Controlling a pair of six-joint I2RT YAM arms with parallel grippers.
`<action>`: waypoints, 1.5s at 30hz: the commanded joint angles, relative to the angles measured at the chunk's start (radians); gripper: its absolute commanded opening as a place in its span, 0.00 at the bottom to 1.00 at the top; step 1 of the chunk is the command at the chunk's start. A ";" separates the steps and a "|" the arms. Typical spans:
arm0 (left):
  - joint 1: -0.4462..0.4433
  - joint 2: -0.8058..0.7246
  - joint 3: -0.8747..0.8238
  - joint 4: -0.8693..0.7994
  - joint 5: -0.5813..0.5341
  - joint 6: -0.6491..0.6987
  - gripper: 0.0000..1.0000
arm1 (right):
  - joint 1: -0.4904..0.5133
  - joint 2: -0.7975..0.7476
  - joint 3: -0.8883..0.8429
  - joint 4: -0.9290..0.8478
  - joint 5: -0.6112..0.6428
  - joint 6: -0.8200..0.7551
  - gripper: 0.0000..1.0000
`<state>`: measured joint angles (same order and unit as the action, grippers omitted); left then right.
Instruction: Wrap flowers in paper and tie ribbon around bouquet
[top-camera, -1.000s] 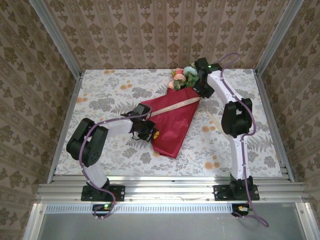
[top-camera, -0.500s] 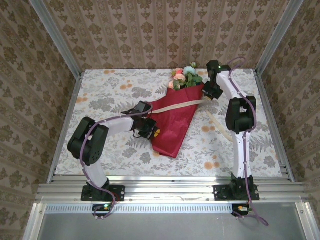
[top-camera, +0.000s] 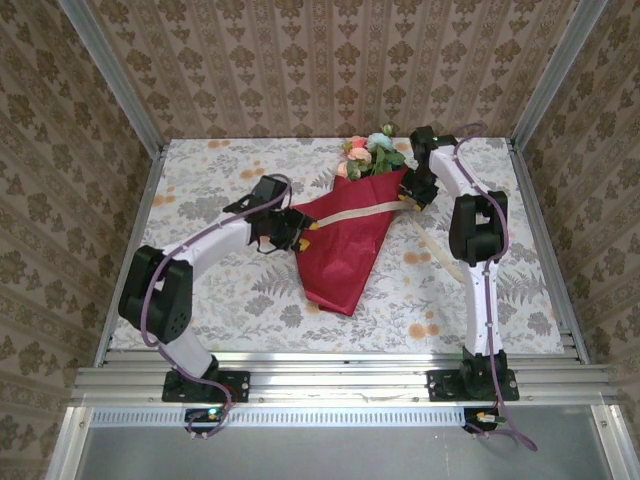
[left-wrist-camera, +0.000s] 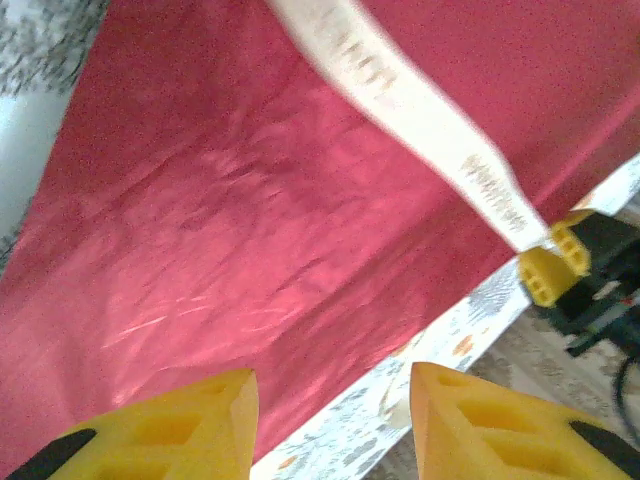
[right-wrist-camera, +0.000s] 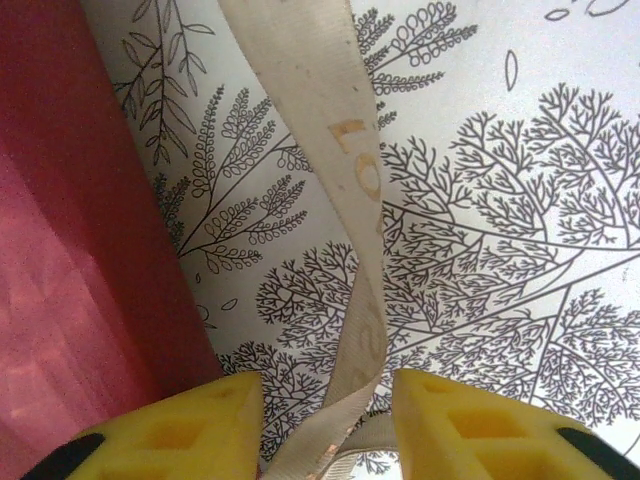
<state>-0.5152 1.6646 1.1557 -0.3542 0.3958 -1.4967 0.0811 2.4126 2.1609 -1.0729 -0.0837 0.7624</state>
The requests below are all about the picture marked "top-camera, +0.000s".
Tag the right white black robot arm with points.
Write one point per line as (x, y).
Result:
(477, 230)

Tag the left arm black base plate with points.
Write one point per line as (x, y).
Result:
(240, 387)

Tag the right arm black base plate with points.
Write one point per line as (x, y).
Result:
(437, 387)

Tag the light blue fake flower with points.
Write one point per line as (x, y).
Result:
(381, 140)

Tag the small black connector board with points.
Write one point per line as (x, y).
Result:
(200, 415)
(472, 417)

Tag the peach fake flower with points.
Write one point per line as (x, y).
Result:
(359, 155)

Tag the aluminium lower frame bar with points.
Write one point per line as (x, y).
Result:
(612, 445)
(67, 445)

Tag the red wrapping paper sheet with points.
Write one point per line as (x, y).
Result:
(350, 260)

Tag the aluminium table side rail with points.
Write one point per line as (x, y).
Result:
(150, 180)
(521, 175)

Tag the aluminium table edge rail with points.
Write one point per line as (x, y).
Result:
(340, 359)

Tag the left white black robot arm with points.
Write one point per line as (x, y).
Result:
(155, 295)

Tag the aluminium frame post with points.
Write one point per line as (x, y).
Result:
(122, 85)
(555, 75)

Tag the aluminium mounting rail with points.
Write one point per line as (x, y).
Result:
(340, 385)

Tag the grey metal panel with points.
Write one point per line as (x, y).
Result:
(340, 455)

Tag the floral tablecloth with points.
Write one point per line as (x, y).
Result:
(400, 320)

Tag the beige ribbon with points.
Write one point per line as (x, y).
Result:
(350, 215)

